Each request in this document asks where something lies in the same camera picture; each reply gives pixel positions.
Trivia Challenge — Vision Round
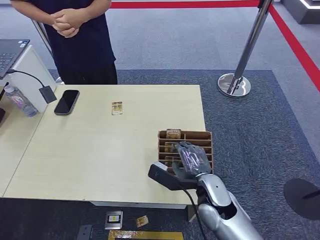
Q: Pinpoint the person's left hand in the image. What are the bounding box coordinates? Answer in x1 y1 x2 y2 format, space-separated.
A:
51 8 86 30

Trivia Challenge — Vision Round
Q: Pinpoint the person's right hand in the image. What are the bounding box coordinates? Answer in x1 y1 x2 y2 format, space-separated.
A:
52 22 80 39

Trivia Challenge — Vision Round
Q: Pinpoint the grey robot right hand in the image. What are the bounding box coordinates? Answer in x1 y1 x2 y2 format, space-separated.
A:
171 141 212 182

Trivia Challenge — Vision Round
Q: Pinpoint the brown slotted card holder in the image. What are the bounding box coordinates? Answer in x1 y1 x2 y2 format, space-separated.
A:
157 129 214 175

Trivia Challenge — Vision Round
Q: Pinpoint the person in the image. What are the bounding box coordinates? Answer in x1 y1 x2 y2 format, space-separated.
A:
10 0 118 86

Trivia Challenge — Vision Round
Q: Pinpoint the gold hotel card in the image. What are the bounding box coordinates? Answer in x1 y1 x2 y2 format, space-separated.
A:
164 142 179 154
135 215 149 229
166 128 182 140
111 101 124 116

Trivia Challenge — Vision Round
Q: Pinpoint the silver card reader plate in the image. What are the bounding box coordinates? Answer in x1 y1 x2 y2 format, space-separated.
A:
104 210 124 231

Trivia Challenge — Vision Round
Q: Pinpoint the white laptop stand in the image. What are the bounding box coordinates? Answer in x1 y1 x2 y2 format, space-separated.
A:
4 44 57 114

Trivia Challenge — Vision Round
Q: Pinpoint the small black external drive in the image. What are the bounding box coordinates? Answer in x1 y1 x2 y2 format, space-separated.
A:
38 85 57 105

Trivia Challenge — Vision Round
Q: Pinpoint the black smartphone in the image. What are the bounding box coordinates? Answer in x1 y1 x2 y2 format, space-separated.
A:
54 89 81 116

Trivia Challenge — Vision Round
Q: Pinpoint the dark laptop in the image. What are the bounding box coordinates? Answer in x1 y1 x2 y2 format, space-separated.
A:
0 39 31 80

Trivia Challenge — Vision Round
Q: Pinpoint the dark blue carpet mat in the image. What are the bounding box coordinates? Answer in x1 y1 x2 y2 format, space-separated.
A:
0 68 320 240

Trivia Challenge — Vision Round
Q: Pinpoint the clear plastic water bottle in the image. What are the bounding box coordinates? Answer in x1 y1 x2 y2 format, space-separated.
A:
4 85 38 118

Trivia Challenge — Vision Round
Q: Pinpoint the gold framed sign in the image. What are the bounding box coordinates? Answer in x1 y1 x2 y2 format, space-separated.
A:
108 230 185 240

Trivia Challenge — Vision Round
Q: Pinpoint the black stand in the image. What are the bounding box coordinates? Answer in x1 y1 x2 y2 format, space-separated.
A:
0 81 10 125

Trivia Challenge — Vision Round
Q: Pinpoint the black round base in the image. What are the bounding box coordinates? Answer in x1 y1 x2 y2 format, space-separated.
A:
283 178 320 222

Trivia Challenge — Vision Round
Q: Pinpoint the red barrier belt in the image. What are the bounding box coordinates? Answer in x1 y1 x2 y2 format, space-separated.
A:
268 3 320 94
109 0 260 10

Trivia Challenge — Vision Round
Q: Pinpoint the dark grey flat block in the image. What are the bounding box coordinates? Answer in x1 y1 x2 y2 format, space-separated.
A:
76 224 94 240

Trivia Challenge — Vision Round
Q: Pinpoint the dark platform with light strip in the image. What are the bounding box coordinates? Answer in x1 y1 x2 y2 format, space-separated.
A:
280 0 320 25

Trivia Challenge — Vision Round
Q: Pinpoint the chrome stanchion post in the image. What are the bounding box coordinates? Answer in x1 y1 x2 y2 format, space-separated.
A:
31 19 65 85
217 0 275 99

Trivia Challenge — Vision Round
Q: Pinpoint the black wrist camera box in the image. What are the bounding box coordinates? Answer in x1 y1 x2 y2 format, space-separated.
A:
148 161 198 192

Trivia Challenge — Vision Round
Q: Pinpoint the black camera cable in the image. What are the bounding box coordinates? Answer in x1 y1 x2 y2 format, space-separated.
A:
179 186 208 240

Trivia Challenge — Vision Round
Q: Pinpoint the thin black laptop cable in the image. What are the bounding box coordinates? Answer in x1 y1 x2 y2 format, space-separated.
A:
6 68 46 89

